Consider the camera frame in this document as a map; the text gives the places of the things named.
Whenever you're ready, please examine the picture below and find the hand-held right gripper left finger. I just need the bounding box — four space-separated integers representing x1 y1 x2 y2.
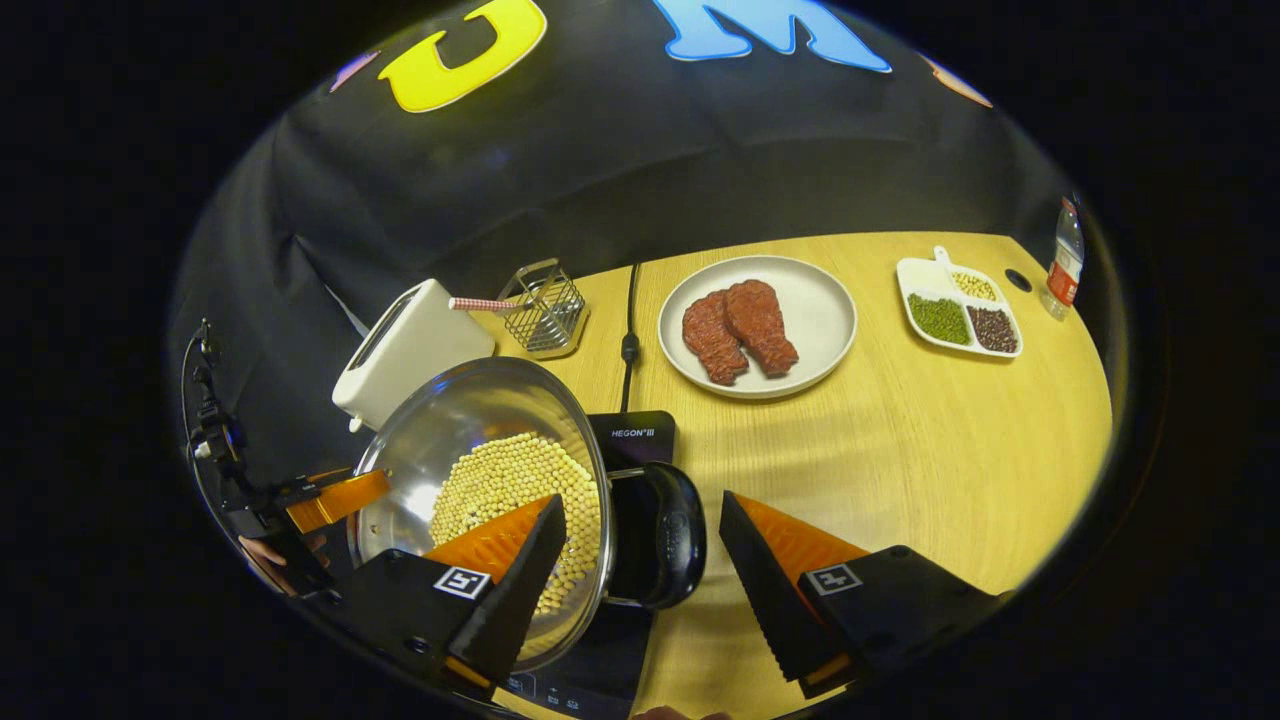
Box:
320 494 568 696

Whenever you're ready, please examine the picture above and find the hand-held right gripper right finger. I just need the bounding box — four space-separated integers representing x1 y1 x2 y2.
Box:
718 490 1006 701

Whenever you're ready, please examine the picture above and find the steel pot with black handles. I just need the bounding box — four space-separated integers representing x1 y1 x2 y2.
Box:
347 357 708 673

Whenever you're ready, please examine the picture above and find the black induction cooktop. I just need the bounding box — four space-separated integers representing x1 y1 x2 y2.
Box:
495 411 678 720

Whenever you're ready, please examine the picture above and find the pile of yellow soybeans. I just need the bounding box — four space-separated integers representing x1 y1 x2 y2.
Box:
430 432 603 616

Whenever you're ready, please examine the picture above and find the white toaster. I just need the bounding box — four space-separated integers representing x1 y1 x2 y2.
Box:
331 279 497 433

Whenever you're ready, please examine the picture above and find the brown meat piece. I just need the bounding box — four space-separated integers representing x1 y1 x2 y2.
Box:
724 280 800 378
682 290 750 387

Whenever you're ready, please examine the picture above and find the round white plate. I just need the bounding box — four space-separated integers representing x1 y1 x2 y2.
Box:
657 256 858 401

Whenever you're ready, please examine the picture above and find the heap of green beans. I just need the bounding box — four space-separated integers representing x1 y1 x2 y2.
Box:
907 294 972 347

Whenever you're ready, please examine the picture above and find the heap of dark red beans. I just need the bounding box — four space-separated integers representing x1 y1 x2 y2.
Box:
967 306 1019 353

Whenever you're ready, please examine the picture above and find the white divided dish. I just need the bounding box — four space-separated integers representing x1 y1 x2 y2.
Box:
896 246 1024 359

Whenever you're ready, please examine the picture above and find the clear water bottle red label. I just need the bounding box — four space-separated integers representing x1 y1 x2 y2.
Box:
1040 196 1086 321

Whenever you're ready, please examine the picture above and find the black power cable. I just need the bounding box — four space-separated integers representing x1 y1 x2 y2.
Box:
620 263 641 413

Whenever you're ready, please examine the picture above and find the wire mesh basket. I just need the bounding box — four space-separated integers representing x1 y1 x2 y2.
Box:
497 259 589 361

